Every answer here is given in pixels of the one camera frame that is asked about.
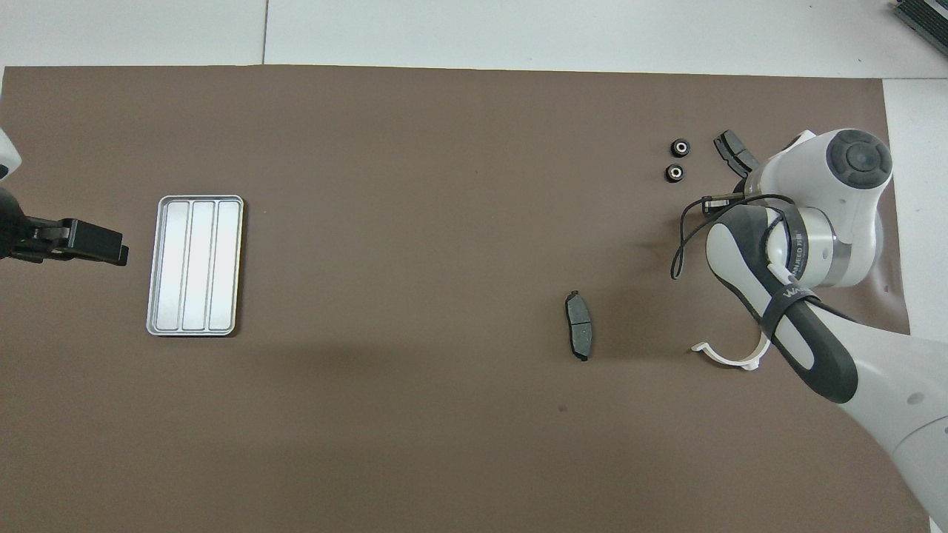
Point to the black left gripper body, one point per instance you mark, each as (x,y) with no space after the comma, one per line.
(18,229)

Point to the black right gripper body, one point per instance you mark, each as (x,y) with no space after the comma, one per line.
(715,207)

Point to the black bearing gear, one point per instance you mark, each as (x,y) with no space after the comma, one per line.
(680,147)
(675,172)

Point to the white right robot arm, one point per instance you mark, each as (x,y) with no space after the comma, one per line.
(829,200)

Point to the silver metal tray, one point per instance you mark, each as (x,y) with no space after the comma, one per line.
(195,266)

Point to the short dark grey brake pad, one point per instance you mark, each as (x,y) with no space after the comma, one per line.
(729,146)

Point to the long dark grey brake pad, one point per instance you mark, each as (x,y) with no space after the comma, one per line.
(579,326)

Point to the brown table mat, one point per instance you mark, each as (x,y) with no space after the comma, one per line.
(444,222)

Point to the dark ribbed metal profile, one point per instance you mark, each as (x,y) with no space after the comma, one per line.
(926,16)

